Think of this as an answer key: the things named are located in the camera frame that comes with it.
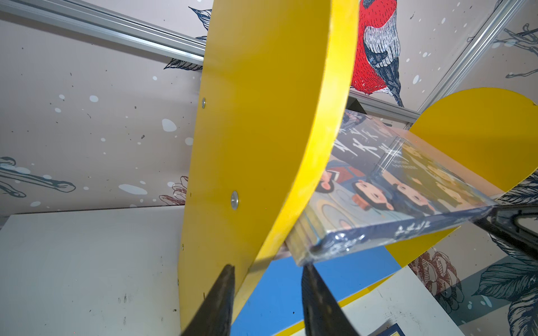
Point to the blue book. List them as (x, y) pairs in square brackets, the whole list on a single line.
[(388, 330)]

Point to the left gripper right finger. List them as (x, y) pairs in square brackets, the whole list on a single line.
[(322, 313)]

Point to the colourful illustrated thick book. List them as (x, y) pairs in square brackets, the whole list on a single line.
[(377, 189)]

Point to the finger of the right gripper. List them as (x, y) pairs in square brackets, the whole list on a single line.
[(503, 222)]

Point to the yellow pink blue bookshelf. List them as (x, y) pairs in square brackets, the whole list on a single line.
[(272, 93)]

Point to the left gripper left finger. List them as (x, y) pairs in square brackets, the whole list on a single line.
[(214, 317)]

